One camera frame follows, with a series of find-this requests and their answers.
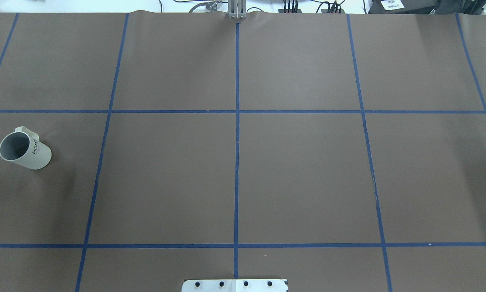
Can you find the black box with label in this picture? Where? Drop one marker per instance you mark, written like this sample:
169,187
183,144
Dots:
402,6

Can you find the white mug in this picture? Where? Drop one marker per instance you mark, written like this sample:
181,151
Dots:
23,147

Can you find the white pedestal base plate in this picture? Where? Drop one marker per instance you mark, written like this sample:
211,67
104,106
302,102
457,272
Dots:
235,285

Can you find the aluminium frame post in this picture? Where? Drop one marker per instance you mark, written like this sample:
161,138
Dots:
236,9

